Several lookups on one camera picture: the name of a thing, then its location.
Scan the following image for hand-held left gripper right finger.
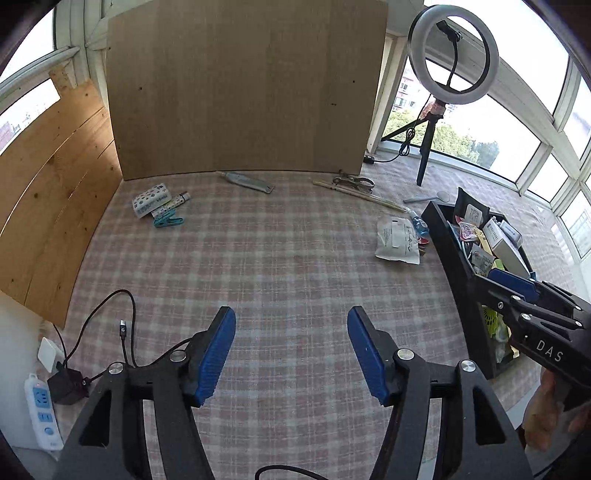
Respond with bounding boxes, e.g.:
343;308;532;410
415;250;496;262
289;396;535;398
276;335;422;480
348;305;532;480

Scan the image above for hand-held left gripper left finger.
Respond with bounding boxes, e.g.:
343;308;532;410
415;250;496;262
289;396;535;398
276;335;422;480
53;306;237;480

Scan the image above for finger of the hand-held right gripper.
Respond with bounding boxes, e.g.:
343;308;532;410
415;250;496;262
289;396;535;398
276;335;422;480
488;268;591;326
475;275;573;331

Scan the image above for black storage box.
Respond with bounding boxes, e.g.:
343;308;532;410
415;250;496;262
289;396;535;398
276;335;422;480
421;187;541;380

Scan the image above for plaid cloth covered desktop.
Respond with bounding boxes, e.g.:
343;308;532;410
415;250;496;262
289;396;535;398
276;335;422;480
60;154;568;480

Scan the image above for person's right hand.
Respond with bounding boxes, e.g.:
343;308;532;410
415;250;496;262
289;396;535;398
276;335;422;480
524;370;591;453

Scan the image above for small white box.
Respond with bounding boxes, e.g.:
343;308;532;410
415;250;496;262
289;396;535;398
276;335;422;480
482;217;523;246

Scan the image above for white card packet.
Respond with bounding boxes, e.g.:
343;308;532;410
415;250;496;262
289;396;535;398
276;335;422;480
464;202;491;225

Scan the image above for white plastic spoon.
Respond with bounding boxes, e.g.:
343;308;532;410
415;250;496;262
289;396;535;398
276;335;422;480
403;189;454;204

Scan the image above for white printed plastic bag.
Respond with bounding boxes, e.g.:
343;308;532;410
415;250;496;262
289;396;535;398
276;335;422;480
374;215;422;265

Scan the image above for black power adapter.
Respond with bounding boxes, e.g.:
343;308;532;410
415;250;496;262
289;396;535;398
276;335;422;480
47;368;90;406

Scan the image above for patterned slim tube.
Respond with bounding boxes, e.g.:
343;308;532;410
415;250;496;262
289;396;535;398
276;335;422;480
151;192;191;218

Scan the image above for white charger plug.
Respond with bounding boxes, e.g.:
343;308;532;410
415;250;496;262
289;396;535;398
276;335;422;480
38;337;66;373

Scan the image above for sleeved wooden chopsticks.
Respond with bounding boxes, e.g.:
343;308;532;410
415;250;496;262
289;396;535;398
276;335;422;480
312;179;410;212

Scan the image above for white patterned tissue pack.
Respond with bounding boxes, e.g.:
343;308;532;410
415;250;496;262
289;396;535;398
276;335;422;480
132;183;173;218

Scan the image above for white power strip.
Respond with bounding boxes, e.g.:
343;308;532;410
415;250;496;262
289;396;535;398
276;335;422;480
24;374;64;450

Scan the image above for pine wood side board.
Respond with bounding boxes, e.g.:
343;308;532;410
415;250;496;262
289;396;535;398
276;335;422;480
0;65;123;328

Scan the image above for light wooden backboard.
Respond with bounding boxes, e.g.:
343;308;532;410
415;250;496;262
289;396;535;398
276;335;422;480
106;0;389;182

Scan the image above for black usb cable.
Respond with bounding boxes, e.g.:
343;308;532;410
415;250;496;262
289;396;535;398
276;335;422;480
65;289;137;370

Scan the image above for thin black cable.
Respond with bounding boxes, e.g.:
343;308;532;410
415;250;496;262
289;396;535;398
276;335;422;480
254;464;320;480

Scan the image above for black ring light cable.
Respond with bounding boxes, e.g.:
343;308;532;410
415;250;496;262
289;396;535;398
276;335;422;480
366;124;417;164

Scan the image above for ring light on tripod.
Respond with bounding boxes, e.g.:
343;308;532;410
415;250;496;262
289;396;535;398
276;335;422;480
367;0;591;259

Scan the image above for white window frame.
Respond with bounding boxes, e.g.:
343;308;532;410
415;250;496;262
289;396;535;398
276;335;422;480
0;0;112;153

